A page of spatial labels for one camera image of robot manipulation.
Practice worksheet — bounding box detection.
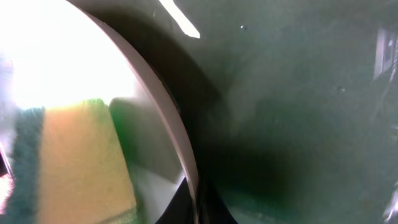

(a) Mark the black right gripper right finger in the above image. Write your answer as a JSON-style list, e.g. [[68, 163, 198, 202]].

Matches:
[[198, 179, 238, 224]]

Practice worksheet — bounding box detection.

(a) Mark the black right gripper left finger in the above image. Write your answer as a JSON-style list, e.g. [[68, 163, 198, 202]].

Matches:
[[155, 178, 194, 224]]

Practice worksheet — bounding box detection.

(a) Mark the yellow green sponge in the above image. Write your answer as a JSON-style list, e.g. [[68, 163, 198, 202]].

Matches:
[[3, 99, 139, 224]]

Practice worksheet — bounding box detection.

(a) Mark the white plate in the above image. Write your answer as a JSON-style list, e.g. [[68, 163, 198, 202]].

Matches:
[[1, 1, 198, 223]]

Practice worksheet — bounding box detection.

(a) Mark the large black serving tray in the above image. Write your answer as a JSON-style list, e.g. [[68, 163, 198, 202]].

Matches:
[[68, 0, 398, 224]]

